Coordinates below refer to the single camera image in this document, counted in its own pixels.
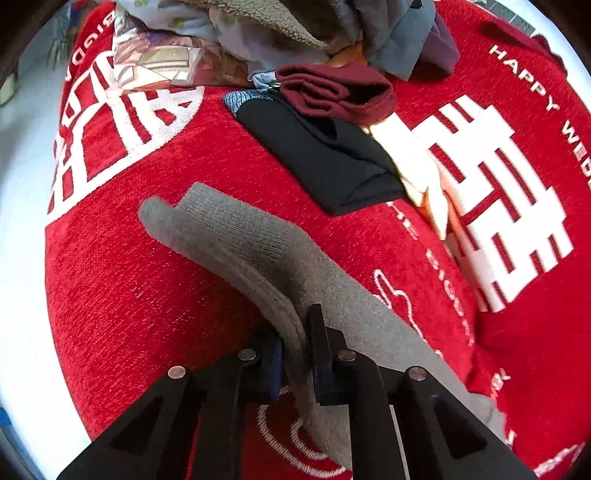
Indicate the grey knitted sock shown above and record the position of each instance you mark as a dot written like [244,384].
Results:
[258,258]

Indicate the beige fleece garment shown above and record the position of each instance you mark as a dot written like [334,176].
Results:
[258,16]

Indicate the blue grey striped cloth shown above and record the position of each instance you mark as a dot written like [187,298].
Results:
[247,98]

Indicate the grey blue garment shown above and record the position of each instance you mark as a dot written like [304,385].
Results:
[383,32]

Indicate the red printed blanket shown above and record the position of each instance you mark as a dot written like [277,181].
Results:
[152,258]

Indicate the printed patterned cloth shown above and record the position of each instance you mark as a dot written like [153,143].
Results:
[161,50]

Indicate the purple grey garment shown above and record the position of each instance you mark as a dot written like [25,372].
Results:
[438,48]

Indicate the black folded garment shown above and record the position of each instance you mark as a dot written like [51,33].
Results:
[328,157]

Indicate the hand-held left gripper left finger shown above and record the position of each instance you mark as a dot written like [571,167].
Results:
[275,369]

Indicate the maroon folded garment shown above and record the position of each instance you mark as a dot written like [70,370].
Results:
[341,94]

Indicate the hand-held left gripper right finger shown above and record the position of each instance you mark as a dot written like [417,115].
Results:
[318,364]

